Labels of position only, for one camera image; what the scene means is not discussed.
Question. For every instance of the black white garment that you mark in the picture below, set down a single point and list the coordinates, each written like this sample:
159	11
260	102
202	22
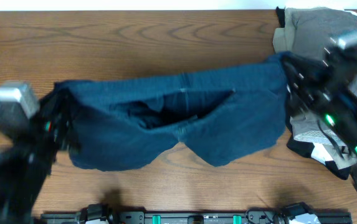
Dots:
320	154

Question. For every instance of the white dotted garment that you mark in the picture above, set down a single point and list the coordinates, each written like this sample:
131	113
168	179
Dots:
311	133

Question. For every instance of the grey garment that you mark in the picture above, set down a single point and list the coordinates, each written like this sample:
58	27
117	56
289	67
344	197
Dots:
308	31

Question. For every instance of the black mounting rail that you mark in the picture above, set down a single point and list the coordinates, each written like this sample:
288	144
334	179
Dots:
299	213

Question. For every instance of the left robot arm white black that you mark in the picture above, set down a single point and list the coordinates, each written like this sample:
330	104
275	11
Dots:
36	139

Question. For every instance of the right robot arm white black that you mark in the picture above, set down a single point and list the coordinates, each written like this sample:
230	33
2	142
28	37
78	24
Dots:
322	88

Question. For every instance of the navy blue shorts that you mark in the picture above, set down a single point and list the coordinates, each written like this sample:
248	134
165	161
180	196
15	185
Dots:
221	115

